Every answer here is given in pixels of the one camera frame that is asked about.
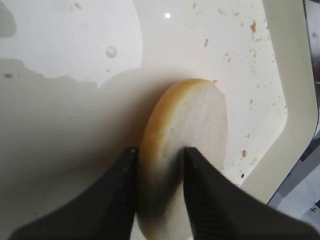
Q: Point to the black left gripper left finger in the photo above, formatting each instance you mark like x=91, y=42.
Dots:
x=104, y=211

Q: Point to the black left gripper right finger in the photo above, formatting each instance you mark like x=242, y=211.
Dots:
x=219, y=210

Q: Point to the bun bottom half slice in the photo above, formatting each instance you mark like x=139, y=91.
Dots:
x=190, y=113

